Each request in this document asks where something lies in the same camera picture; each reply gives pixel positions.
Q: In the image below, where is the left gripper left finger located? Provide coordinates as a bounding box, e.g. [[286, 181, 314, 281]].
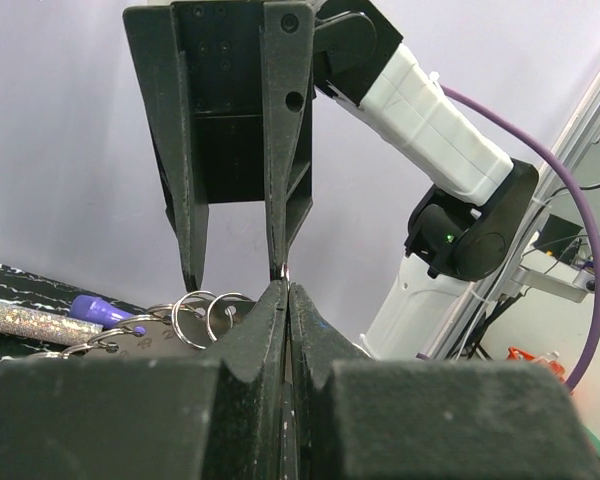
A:
[[0, 281, 288, 479]]

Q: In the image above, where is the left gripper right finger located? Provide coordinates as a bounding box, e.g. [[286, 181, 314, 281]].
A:
[[289, 284, 600, 479]]

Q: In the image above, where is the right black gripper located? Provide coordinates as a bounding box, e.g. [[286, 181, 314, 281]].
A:
[[123, 1, 314, 291]]

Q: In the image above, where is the large toothed keyring disc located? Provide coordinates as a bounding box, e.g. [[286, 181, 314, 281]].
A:
[[30, 291, 255, 360]]

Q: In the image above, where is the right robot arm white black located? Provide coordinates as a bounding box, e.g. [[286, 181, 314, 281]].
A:
[[122, 1, 538, 360]]

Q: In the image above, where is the glitter toy microphone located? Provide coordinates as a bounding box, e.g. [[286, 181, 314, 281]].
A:
[[0, 301, 103, 346]]

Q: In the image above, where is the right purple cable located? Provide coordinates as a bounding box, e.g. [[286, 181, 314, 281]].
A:
[[439, 84, 600, 391]]

